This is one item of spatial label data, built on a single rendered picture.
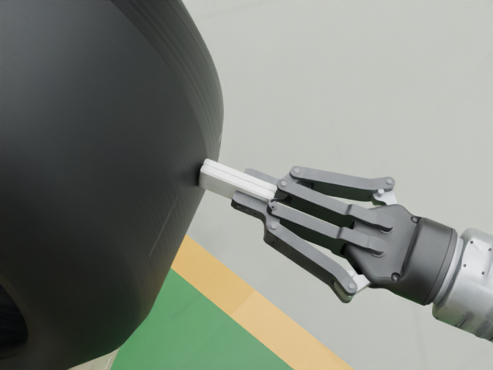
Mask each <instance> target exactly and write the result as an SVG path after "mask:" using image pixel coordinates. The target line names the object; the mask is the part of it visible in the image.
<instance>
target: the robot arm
mask: <svg viewBox="0 0 493 370"><path fill-rule="evenodd" d="M198 186H199V187H202V188H203V189H207V190H209V191H211V192H214V193H216V194H218V195H221V196H224V197H227V198H229V199H231V200H232V201H231V204H230V205H231V206H232V207H233V208H234V209H235V210H238V211H241V212H243V213H245V214H248V215H250V216H252V217H255V218H258V219H259V220H261V221H262V222H263V225H264V235H263V240H264V242H265V243H266V244H267V245H269V246H270V247H272V248H274V249H275V250H276V251H278V252H279V253H281V254H283V255H284V256H285V257H287V258H288V259H290V260H291V261H292V262H294V263H295V264H297V265H299V266H300V267H301V268H303V269H305V270H306V271H308V272H309V273H310V274H311V275H313V276H315V277H316V278H318V279H319V280H321V281H322V282H324V283H325V284H327V285H328V286H329V287H330V288H331V290H333V292H334V293H335V294H336V296H337V297H338V299H339V300H340V301H341V302H342V303H346V304H347V303H350V301H352V299H353V297H354V295H356V294H358V293H359V292H361V291H362V290H363V289H366V288H367V287H368V288H371V289H387V290H389V291H391V292H392V293H393V294H396V295H398V296H399V297H403V298H405V299H407V300H410V301H412V302H416V303H417V304H420V305H423V306H426V305H430V304H431V303H433V305H432V315H433V317H434V318H435V319H436V320H439V321H441V322H444V323H446V324H449V325H451V326H454V327H457V328H458V329H460V330H463V331H466V332H468V333H471V334H473V335H475V336H476V337H478V338H481V339H486V340H487V341H490V342H492V343H493V236H492V235H490V234H487V233H484V232H483V231H480V230H477V229H475V228H467V229H466V230H464V231H463V233H462V234H461V235H460V237H458V233H457V232H456V229H454V228H451V227H448V226H446V225H443V224H441V223H439V222H436V221H433V220H430V219H429V218H426V217H418V216H415V215H413V214H411V213H410V212H409V211H408V210H407V209H406V208H405V207H404V206H402V205H400V204H397V201H396V199H395V194H394V191H393V187H394V186H395V180H394V179H393V178H392V177H389V176H387V177H380V178H363V177H358V176H353V175H346V174H342V173H334V172H330V171H325V170H317V169H313V168H309V167H301V166H293V167H292V168H291V170H290V171H289V172H288V173H287V174H286V175H285V176H284V177H283V178H275V177H272V176H270V175H267V174H265V173H262V172H260V171H257V170H254V169H252V168H246V169H245V171H244V172H243V173H242V172H240V171H237V170H234V169H232V168H230V167H227V166H224V165H223V164H220V163H217V162H214V161H212V160H210V159H206V160H205V161H204V163H203V166H202V167H201V170H200V175H199V179H198ZM329 196H332V197H339V198H344V199H348V200H356V201H361V202H372V204H373V205H374V206H377V205H379V207H375V208H363V207H361V206H358V205H356V204H347V203H344V202H341V201H339V200H336V199H334V198H332V197H329ZM277 202H278V203H277ZM279 203H281V204H284V205H286V206H284V205H281V204H279ZM287 206H289V207H291V208H288V207H287ZM292 208H294V209H296V210H298V211H296V210H294V209H292ZM299 211H301V212H299ZM302 212H304V213H305V214H303V213H302ZM306 214H309V215H311V216H313V217H311V216H309V215H306ZM314 217H316V218H318V219H320V220H318V219H316V218H314ZM322 220H323V221H322ZM324 221H325V222H324ZM327 222H328V223H327ZM330 223H331V224H332V225H331V224H330ZM335 225H336V226H335ZM305 240H306V241H308V242H311V243H313V244H316V245H318V246H321V247H324V248H326V249H328V250H330V251H331V252H332V253H333V254H334V255H337V256H340V257H341V258H344V259H346V260H347V261H348V262H349V263H350V265H351V266H352V268H353V269H354V271H355V272H356V273H357V275H356V274H355V273H354V272H353V271H346V270H345V269H344V268H343V267H342V266H341V265H340V264H339V263H338V262H336V261H334V260H333V259H331V258H330V257H329V256H327V255H325V254H324V253H322V252H321V251H320V250H318V249H316V248H315V247H314V246H312V245H311V244H309V243H307V242H306V241H305Z"/></svg>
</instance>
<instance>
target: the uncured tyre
mask: <svg viewBox="0 0 493 370"><path fill-rule="evenodd" d="M223 114H224V101H223V95H222V88H221V84H220V80H219V76H218V73H217V70H216V67H215V64H214V62H213V59H212V56H211V54H210V51H209V50H208V47H207V45H206V44H205V41H204V40H203V38H202V35H201V34H200V31H199V30H198V28H197V26H196V24H195V22H194V21H193V19H192V17H191V15H190V14H189V11H188V10H187V8H186V6H185V4H184V3H183V0H0V370H67V369H70V368H73V367H75V366H78V365H81V364H82V363H86V362H88V361H91V360H94V359H96V358H99V357H102V356H104V355H107V354H109V353H111V352H113V351H115V350H116V349H118V348H120V347H121V346H122V345H123V344H124V343H125V342H126V341H127V340H128V338H129V337H130V336H131V335H132V334H133V333H134V331H135V330H136V329H137V328H138V326H140V324H141V323H143V321H144V320H145V319H146V318H147V316H148V314H149V313H150V311H151V309H152V307H153V305H154V302H155V301H156V298H157V296H158V293H159V292H160V290H161V287H162V285H163V283H164V281H165V279H166V276H167V274H168V272H169V270H170V267H171V266H172V263H173V261H174V259H175V256H176V255H177V253H178V250H179V248H180V246H181V244H182V241H183V239H184V237H185V235H186V232H187V230H188V229H189V226H190V224H191V221H192V220H193V218H194V215H195V213H196V211H197V208H198V206H199V204H200V202H201V200H202V197H203V195H204V194H205V190H206V189H203V188H202V187H199V186H198V179H199V175H200V170H201V167H202V166H203V163H204V161H205V160H206V159H210V160H212V161H214V162H217V163H218V160H219V158H218V159H217V156H218V136H219V134H220V131H221V128H222V117H223ZM179 191H180V194H179V197H178V199H177V201H176V203H175V205H174V207H173V209H172V212H171V214H170V216H169V218H168V220H167V223H166V225H165V226H164V229H163V231H162V232H161V235H160V237H159V239H158V241H157V243H156V245H155V248H154V250H153V252H152V254H151V256H150V257H149V254H150V251H151V250H152V248H153V245H154V244H155V242H156V239H157V237H158V235H159V233H160V231H161V228H162V226H163V224H164V222H165V220H166V218H167V216H168V213H169V211H170V209H171V208H172V205H173V203H174V201H175V198H176V197H177V195H178V193H179Z"/></svg>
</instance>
